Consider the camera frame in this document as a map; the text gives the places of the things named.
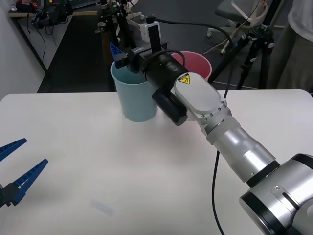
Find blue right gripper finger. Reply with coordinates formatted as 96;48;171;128
109;41;129;70

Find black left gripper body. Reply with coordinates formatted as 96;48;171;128
0;184;11;209

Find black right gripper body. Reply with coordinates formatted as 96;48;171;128
126;42;170;74

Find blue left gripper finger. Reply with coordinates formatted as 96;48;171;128
9;159;49;206
0;138;28;163

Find white chair base with castors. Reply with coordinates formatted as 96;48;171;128
125;11;149;28

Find pale blue plastic bin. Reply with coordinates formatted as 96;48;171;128
110;60;158;123

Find pink plastic bin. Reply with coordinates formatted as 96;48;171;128
170;51;212;122

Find wooden-topped desk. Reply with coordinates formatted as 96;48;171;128
7;10;103;71

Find grey and white office chair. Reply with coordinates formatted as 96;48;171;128
206;0;269;55

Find person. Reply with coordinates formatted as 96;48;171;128
266;0;313;90

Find black camera tripod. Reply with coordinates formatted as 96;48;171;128
206;0;282;90
94;0;134;56

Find pale floor cable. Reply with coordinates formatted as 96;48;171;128
202;7;267;56

